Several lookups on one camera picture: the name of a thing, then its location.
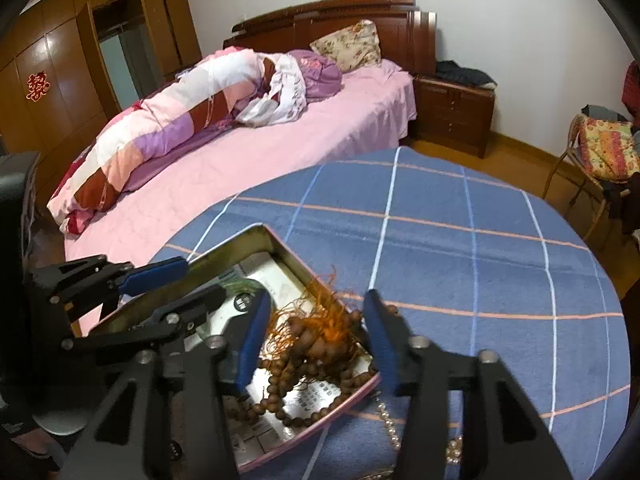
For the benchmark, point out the dark clothes on nightstand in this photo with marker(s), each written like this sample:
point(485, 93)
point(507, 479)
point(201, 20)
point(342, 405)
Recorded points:
point(471, 77)

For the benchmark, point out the purple folded garment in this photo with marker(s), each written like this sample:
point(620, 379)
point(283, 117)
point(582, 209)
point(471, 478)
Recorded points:
point(323, 78)

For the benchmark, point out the green jade bangle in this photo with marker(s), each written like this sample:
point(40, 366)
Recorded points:
point(241, 287)

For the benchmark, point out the patchwork pink quilt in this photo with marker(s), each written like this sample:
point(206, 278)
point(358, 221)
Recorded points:
point(229, 87)

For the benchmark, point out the floral pillow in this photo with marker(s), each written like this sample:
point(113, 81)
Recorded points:
point(351, 47)

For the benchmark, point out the dark wooden headboard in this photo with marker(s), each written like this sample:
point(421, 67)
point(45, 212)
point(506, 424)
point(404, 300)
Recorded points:
point(407, 34)

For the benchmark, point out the pink metal tin box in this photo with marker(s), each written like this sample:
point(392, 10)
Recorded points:
point(314, 364)

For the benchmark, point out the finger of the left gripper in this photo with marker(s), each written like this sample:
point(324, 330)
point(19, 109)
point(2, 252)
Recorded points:
point(165, 325)
point(94, 280)

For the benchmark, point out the wooden nightstand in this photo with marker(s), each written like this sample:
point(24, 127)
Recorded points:
point(453, 115)

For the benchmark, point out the blue plaid tablecloth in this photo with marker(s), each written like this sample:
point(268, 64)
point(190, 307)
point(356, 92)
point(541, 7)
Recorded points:
point(470, 261)

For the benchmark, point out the hanging dark clothes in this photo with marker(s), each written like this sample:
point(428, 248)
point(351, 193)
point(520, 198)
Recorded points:
point(631, 91)

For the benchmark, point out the wooden wardrobe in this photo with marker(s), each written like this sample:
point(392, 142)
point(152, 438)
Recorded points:
point(56, 94)

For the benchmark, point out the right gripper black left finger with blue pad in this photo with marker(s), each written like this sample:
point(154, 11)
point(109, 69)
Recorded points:
point(129, 433)

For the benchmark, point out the pink bed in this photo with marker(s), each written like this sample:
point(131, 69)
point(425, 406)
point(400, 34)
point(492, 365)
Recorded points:
point(370, 113)

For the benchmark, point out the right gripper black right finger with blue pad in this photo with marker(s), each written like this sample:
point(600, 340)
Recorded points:
point(502, 435)

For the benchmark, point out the chair with colourful cushion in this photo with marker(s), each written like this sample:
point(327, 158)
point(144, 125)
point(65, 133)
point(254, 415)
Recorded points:
point(600, 146)

